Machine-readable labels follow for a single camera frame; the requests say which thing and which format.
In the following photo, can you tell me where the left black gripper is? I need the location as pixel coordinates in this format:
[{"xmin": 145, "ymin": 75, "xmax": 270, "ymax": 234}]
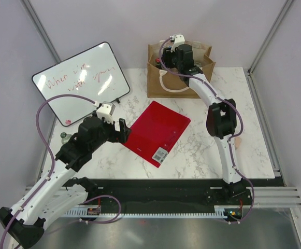
[{"xmin": 90, "ymin": 116, "xmax": 131, "ymax": 152}]

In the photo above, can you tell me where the red cap cola bottle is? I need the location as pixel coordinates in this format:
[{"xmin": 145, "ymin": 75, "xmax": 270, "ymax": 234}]
[{"xmin": 155, "ymin": 58, "xmax": 161, "ymax": 69}]

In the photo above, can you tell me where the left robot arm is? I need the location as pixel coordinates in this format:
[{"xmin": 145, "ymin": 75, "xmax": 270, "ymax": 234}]
[{"xmin": 0, "ymin": 115, "xmax": 131, "ymax": 248}]

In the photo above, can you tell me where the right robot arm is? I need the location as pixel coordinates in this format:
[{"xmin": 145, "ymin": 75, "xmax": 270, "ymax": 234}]
[{"xmin": 159, "ymin": 44, "xmax": 241, "ymax": 204}]

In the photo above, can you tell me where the jute canvas tote bag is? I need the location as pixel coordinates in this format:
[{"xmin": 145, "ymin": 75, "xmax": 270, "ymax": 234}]
[{"xmin": 147, "ymin": 41, "xmax": 216, "ymax": 99}]

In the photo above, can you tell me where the red plastic folder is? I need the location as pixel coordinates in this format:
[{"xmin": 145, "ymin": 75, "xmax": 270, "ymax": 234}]
[{"xmin": 124, "ymin": 101, "xmax": 191, "ymax": 168}]

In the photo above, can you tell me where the green cap glass bottle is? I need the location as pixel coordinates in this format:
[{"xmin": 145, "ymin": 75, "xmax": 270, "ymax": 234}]
[{"xmin": 60, "ymin": 132, "xmax": 72, "ymax": 145}]

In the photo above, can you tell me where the white dry-erase board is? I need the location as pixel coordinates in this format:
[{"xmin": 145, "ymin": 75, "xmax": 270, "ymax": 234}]
[{"xmin": 32, "ymin": 41, "xmax": 131, "ymax": 127}]

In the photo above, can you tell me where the pink cube power adapter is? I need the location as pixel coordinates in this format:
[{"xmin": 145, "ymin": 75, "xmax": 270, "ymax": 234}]
[{"xmin": 234, "ymin": 137, "xmax": 242, "ymax": 149}]

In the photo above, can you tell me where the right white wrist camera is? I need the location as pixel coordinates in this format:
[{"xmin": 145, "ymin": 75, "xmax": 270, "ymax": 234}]
[{"xmin": 170, "ymin": 34, "xmax": 185, "ymax": 52}]

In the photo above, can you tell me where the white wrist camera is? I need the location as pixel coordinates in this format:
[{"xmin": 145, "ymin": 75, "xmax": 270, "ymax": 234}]
[
  {"xmin": 170, "ymin": 34, "xmax": 185, "ymax": 52},
  {"xmin": 93, "ymin": 101, "xmax": 116, "ymax": 125}
]

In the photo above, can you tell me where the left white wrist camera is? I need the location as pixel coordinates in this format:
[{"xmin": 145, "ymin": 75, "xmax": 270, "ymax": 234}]
[{"xmin": 93, "ymin": 101, "xmax": 116, "ymax": 125}]

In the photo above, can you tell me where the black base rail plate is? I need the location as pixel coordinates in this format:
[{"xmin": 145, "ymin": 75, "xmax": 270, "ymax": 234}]
[{"xmin": 59, "ymin": 177, "xmax": 283, "ymax": 208}]

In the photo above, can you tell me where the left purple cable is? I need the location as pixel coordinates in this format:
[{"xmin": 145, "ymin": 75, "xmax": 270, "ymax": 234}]
[{"xmin": 0, "ymin": 94, "xmax": 122, "ymax": 249}]

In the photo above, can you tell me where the purple cable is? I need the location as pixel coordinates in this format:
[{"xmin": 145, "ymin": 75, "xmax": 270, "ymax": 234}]
[
  {"xmin": 159, "ymin": 36, "xmax": 256, "ymax": 224},
  {"xmin": 0, "ymin": 94, "xmax": 122, "ymax": 249}
]

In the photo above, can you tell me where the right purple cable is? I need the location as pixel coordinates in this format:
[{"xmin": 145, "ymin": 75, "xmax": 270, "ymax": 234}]
[{"xmin": 159, "ymin": 36, "xmax": 256, "ymax": 224}]

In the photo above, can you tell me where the aluminium frame rail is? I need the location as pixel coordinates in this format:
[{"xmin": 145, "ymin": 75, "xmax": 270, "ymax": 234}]
[{"xmin": 243, "ymin": 68, "xmax": 282, "ymax": 177}]

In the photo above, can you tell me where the white slotted cable duct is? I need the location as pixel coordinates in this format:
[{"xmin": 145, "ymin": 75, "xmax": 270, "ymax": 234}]
[{"xmin": 62, "ymin": 206, "xmax": 243, "ymax": 219}]

